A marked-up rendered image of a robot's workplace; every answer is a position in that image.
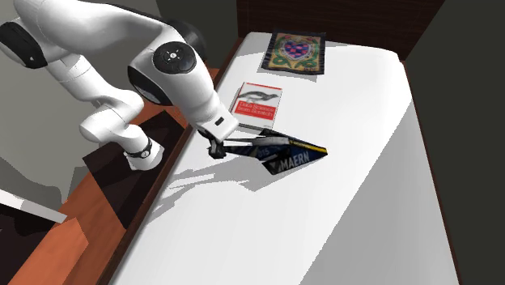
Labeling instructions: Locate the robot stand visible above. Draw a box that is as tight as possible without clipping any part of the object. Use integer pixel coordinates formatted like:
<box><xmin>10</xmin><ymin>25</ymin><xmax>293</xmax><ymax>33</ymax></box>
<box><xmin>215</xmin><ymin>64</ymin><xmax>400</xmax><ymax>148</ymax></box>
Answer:
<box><xmin>82</xmin><ymin>109</ymin><xmax>191</xmax><ymax>230</ymax></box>

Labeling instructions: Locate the dark blue book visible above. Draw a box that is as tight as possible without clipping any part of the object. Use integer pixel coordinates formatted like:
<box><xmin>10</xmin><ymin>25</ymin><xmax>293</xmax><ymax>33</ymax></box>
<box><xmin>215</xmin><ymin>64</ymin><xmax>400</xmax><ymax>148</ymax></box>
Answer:
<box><xmin>223</xmin><ymin>128</ymin><xmax>329</xmax><ymax>177</ymax></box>

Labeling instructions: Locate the white and red book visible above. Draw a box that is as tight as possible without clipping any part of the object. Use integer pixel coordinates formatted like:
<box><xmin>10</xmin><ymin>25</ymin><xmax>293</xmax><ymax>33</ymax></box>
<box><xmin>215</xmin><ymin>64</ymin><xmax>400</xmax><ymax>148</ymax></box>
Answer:
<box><xmin>229</xmin><ymin>81</ymin><xmax>284</xmax><ymax>130</ymax></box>

